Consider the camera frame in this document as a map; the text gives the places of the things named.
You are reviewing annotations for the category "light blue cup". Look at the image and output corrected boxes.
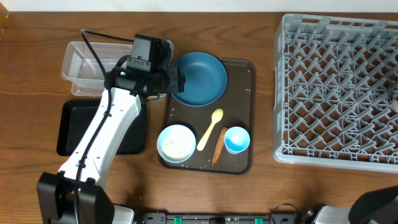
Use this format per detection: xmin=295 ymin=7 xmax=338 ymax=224
xmin=224 ymin=126 xmax=251 ymax=154

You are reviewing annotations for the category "pink cup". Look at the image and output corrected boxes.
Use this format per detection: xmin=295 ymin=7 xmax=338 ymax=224
xmin=392 ymin=99 xmax=398 ymax=113

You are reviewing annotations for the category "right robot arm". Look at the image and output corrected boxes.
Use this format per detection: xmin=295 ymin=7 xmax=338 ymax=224
xmin=295 ymin=186 xmax=397 ymax=224

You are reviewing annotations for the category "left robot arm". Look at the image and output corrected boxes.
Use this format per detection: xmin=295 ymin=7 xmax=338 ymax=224
xmin=37 ymin=66 xmax=185 ymax=223

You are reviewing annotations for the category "grey dishwasher rack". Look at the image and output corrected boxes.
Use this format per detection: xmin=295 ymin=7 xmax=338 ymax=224
xmin=272 ymin=14 xmax=397 ymax=173

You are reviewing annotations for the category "large blue bowl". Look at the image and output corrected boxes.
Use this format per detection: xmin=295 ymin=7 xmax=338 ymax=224
xmin=172 ymin=52 xmax=228 ymax=106

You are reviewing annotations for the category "yellow plastic spoon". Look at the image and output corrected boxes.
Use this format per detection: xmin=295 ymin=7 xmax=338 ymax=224
xmin=197 ymin=108 xmax=224 ymax=151

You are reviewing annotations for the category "light blue rice bowl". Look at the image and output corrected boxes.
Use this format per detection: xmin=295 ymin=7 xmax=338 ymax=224
xmin=157 ymin=124 xmax=197 ymax=163

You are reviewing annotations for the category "brown serving tray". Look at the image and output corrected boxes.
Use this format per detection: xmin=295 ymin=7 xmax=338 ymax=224
xmin=159 ymin=58 xmax=256 ymax=175

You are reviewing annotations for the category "orange carrot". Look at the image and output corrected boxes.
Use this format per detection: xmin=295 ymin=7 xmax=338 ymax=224
xmin=211 ymin=127 xmax=228 ymax=165

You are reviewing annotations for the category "clear plastic bin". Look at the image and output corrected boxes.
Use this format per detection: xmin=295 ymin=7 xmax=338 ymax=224
xmin=62 ymin=42 xmax=132 ymax=96

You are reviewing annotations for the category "black tray bin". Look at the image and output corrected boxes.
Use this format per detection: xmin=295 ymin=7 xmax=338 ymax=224
xmin=57 ymin=100 xmax=147 ymax=156

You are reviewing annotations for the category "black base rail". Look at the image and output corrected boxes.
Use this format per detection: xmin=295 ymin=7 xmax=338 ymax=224
xmin=139 ymin=213 xmax=299 ymax=224

